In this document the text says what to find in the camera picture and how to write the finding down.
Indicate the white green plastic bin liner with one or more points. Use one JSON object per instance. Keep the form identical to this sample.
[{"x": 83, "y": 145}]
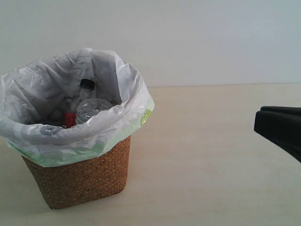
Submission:
[{"x": 29, "y": 94}]

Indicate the red label clear bottle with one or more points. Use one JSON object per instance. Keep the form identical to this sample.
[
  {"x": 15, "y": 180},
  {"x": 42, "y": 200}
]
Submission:
[{"x": 85, "y": 92}]

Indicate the woven wicker waste basket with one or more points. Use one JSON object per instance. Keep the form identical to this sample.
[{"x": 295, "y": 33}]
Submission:
[{"x": 85, "y": 181}]

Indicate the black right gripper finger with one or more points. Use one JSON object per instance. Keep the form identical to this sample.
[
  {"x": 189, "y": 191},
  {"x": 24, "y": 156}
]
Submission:
[
  {"x": 282, "y": 129},
  {"x": 281, "y": 109}
]

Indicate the green label clear bottle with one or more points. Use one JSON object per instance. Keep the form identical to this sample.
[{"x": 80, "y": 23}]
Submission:
[{"x": 89, "y": 108}]

